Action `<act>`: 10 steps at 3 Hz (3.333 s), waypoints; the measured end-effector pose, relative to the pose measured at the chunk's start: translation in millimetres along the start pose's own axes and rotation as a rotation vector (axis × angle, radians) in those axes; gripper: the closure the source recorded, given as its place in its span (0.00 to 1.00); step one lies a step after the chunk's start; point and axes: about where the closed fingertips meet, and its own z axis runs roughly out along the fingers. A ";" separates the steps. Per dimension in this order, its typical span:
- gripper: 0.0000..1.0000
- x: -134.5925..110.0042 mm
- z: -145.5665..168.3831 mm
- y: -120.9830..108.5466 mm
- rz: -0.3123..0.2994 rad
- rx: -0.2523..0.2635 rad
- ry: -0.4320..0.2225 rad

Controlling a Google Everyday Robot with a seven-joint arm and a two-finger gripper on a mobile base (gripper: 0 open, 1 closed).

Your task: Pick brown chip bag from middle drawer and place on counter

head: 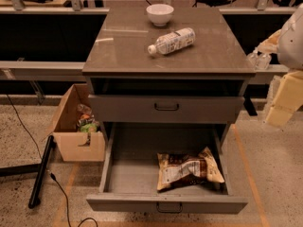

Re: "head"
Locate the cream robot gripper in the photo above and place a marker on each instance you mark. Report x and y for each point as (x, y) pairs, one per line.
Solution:
(292, 44)

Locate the brown chip bag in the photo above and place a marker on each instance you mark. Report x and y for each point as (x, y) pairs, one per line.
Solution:
(177, 170)

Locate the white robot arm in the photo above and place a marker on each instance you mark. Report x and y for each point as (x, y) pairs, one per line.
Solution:
(290, 42)

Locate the grey drawer cabinet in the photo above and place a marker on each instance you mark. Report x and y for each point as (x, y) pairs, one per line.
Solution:
(190, 70)

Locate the open grey bottom drawer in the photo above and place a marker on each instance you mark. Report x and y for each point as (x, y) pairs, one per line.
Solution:
(130, 171)

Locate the closed grey upper drawer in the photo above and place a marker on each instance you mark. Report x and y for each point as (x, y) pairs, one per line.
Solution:
(166, 109)

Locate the right clear pump bottle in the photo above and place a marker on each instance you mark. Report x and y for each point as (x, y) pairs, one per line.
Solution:
(264, 60)

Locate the clear pump bottle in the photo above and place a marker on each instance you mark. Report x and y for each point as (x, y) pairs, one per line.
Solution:
(253, 57)
(264, 60)

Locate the left clear pump bottle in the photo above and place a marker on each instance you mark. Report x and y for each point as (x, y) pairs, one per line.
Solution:
(253, 57)

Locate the clear plastic water bottle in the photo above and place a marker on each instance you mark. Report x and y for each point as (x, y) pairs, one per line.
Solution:
(173, 41)

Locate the white ceramic bowl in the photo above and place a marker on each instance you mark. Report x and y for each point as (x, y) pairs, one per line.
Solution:
(159, 14)

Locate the snack packets in box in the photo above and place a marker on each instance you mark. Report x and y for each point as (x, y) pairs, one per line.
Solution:
(86, 122)

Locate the cardboard box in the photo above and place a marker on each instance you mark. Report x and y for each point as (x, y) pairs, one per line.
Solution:
(74, 145)

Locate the black bar on floor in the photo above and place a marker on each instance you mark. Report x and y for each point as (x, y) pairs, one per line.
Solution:
(34, 198)

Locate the grey metal railing ledge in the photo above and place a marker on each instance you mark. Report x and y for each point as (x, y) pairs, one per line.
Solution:
(72, 71)

